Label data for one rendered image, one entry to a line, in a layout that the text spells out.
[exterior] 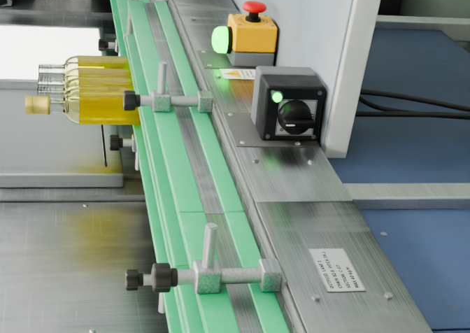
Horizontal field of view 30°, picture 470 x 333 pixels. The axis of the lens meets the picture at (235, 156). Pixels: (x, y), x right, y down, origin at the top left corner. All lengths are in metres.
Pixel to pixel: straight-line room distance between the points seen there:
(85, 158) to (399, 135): 0.68
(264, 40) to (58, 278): 0.51
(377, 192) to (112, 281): 0.52
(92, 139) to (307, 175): 0.80
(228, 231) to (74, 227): 0.62
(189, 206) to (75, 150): 0.75
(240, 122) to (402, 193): 0.26
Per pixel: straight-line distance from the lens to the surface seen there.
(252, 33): 1.43
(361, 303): 0.88
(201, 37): 1.57
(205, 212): 1.04
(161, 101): 1.28
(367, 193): 1.09
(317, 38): 1.23
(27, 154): 1.75
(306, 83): 1.17
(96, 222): 1.59
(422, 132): 1.34
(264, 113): 1.16
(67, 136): 1.83
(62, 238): 1.55
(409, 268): 0.99
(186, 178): 1.10
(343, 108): 1.17
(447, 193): 1.13
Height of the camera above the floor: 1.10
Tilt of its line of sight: 11 degrees down
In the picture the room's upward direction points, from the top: 90 degrees counter-clockwise
